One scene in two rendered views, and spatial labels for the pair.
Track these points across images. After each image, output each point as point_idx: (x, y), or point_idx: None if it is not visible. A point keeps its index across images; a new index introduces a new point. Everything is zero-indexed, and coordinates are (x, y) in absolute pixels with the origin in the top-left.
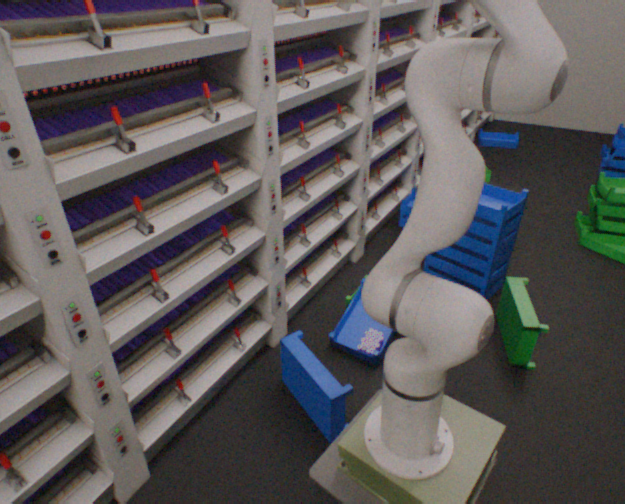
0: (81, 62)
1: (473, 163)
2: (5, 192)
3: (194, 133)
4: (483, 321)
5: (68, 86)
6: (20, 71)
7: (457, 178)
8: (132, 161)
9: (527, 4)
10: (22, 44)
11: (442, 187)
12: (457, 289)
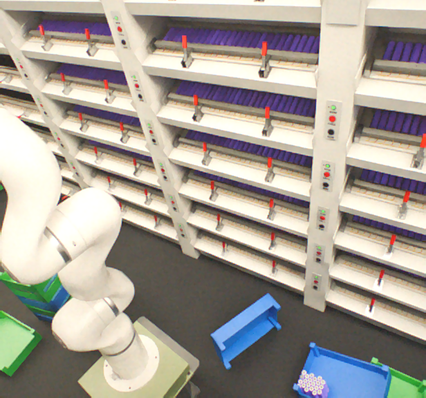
0: (169, 70)
1: None
2: (137, 108)
3: (239, 133)
4: (52, 329)
5: None
6: (144, 67)
7: None
8: (195, 126)
9: (7, 210)
10: (158, 54)
11: None
12: (71, 311)
